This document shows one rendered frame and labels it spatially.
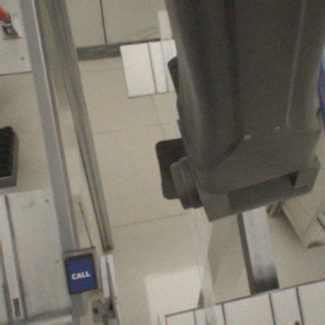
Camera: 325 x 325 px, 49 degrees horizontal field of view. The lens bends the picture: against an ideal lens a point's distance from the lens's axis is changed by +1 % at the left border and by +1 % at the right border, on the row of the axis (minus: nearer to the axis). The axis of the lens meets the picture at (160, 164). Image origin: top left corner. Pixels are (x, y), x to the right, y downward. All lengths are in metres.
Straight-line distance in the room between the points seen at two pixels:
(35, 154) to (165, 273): 0.71
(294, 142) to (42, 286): 0.49
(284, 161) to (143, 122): 1.79
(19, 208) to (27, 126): 0.50
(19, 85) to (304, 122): 1.11
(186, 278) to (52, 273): 0.87
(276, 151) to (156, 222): 1.36
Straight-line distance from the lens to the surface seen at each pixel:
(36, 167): 0.93
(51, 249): 0.58
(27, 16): 0.61
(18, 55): 0.60
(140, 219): 1.53
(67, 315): 0.59
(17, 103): 1.15
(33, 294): 0.61
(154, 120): 1.97
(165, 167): 0.38
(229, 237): 0.65
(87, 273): 0.54
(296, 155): 0.18
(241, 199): 0.22
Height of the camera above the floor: 1.27
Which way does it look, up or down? 48 degrees down
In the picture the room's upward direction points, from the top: straight up
